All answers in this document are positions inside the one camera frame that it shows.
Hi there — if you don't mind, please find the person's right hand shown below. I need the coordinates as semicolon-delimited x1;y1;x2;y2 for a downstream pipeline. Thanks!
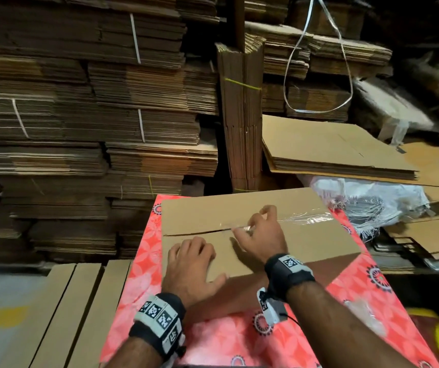
231;204;290;265

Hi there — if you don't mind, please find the person's left hand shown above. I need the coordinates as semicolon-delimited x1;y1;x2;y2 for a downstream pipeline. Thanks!
161;236;228;310

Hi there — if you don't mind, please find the clear packing tape strip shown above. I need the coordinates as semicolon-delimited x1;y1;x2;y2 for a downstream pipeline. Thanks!
235;209;337;232

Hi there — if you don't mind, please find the large cardboard box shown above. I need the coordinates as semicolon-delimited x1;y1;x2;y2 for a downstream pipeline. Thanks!
0;260;132;368
261;114;420;182

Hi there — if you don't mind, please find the yellow-tied cardboard bundle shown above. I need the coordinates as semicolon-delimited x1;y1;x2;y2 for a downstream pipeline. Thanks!
215;34;267;192

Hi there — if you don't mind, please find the low pile of cardboard sheets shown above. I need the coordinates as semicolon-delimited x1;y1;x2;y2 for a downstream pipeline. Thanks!
373;214;439;273

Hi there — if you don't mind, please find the wall of cardboard stacks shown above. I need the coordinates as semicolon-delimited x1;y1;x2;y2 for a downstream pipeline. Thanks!
0;0;439;265

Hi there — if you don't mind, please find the person's right forearm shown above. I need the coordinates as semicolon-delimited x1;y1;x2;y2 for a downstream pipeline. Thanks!
287;281;416;368

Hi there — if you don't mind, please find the person's left forearm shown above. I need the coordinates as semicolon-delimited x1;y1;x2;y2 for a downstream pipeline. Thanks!
104;337;164;368

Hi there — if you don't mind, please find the red patterned table cloth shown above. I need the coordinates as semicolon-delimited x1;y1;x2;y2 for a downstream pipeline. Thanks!
99;194;439;368

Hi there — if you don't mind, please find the white woven sack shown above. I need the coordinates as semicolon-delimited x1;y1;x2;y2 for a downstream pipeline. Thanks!
296;174;431;242

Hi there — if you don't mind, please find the crumpled clear tape piece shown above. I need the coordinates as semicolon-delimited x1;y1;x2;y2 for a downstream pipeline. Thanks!
346;297;389;339

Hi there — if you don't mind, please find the white plastic sack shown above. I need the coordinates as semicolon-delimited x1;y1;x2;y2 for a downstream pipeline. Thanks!
354;76;435;146

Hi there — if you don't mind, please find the black left wrist strap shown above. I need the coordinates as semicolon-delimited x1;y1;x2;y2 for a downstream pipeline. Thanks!
129;292;187;359

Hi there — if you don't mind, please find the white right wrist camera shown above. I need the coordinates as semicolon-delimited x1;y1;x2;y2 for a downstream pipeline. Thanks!
256;286;290;327

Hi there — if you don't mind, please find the white plastic strap loop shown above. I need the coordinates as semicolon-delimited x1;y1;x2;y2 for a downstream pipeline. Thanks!
283;0;355;116

